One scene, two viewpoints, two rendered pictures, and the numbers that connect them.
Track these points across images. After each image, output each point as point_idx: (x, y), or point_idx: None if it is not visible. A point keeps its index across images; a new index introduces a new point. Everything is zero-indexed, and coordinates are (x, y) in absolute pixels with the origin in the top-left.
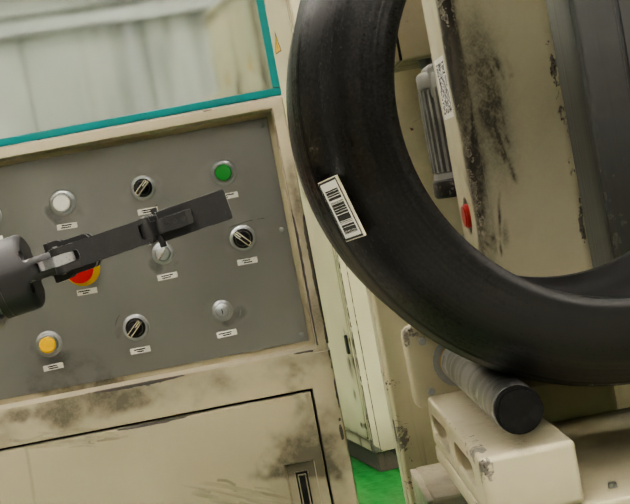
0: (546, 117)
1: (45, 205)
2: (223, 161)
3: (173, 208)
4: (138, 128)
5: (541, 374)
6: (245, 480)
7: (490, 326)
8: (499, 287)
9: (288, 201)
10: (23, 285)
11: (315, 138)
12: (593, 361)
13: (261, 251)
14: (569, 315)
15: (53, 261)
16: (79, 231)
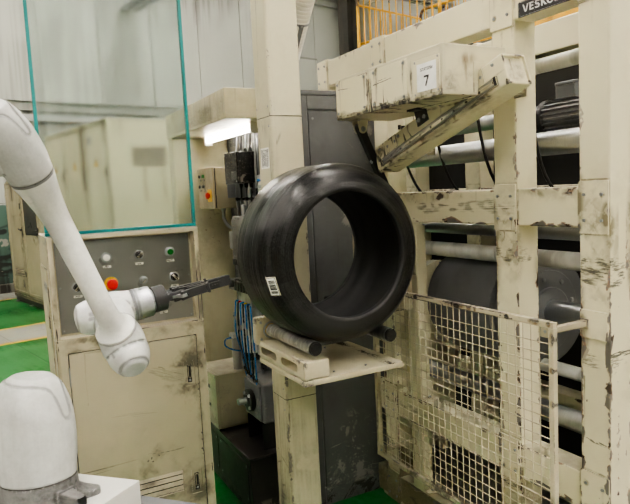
0: (303, 252)
1: (99, 257)
2: (170, 247)
3: (213, 279)
4: (143, 233)
5: (319, 338)
6: (168, 367)
7: (310, 324)
8: (314, 313)
9: (192, 264)
10: (167, 302)
11: (266, 264)
12: (334, 335)
13: (180, 282)
14: (331, 322)
15: (181, 296)
16: (111, 269)
